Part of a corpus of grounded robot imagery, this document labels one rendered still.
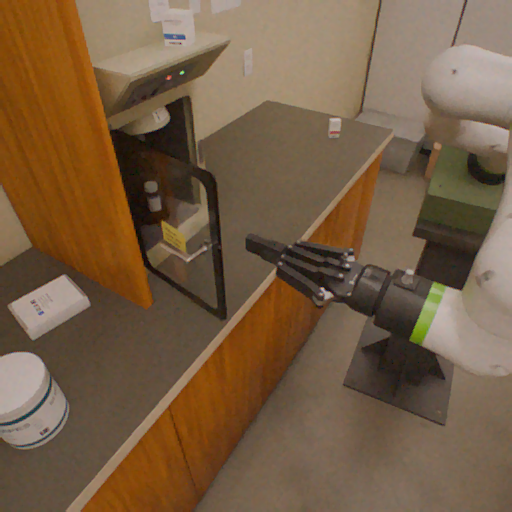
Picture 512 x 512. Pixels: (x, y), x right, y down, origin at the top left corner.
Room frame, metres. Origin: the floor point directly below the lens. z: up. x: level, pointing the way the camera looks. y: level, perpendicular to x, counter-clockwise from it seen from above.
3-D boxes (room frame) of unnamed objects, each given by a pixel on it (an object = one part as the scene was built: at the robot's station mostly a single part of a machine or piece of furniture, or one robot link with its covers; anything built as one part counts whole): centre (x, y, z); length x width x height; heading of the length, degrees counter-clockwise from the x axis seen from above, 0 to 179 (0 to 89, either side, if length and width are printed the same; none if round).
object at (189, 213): (0.69, 0.19, 1.19); 0.30 x 0.01 x 0.40; 50
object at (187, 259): (0.62, 0.15, 1.20); 0.10 x 0.05 x 0.03; 50
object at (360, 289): (0.42, -0.15, 1.30); 0.09 x 0.08 x 0.07; 58
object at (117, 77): (0.90, 0.19, 1.46); 0.32 x 0.11 x 0.10; 148
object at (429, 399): (1.11, -0.74, 0.45); 0.48 x 0.48 x 0.90; 64
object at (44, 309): (0.67, 0.54, 0.96); 0.16 x 0.12 x 0.04; 136
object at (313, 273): (0.45, -0.08, 1.30); 0.11 x 0.01 x 0.04; 60
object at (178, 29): (0.94, 0.16, 1.54); 0.05 x 0.05 x 0.06; 77
